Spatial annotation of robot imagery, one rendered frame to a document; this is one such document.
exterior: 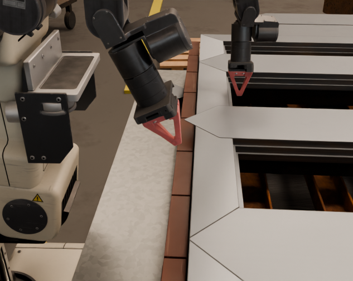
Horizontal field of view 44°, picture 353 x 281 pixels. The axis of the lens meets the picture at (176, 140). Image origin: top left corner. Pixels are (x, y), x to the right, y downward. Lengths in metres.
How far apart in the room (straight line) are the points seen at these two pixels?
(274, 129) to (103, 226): 0.48
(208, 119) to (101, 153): 1.61
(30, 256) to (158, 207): 0.65
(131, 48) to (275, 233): 0.40
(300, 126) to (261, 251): 0.47
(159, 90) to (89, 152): 2.01
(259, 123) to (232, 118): 0.07
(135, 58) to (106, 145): 2.09
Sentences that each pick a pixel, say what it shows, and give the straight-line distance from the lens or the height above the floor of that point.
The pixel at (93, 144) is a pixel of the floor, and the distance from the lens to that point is 2.79.
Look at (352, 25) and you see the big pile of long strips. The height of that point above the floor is 0.85.
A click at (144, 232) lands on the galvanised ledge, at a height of 0.68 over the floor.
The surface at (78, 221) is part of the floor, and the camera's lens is 2.20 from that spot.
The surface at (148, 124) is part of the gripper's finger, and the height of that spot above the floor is 1.04.
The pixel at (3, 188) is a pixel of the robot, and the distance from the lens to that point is 1.06.
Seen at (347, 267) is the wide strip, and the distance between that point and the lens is 0.77.
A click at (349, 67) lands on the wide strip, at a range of 1.60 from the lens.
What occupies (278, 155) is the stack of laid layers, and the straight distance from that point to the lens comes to 1.08.
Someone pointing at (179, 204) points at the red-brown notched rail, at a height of 0.83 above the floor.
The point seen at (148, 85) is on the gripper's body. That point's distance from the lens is 0.71.
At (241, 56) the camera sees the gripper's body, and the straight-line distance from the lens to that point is 1.26.
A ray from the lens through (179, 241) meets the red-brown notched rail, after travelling 0.82.
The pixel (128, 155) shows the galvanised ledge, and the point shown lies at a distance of 1.35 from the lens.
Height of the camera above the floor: 1.38
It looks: 30 degrees down
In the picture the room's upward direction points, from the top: straight up
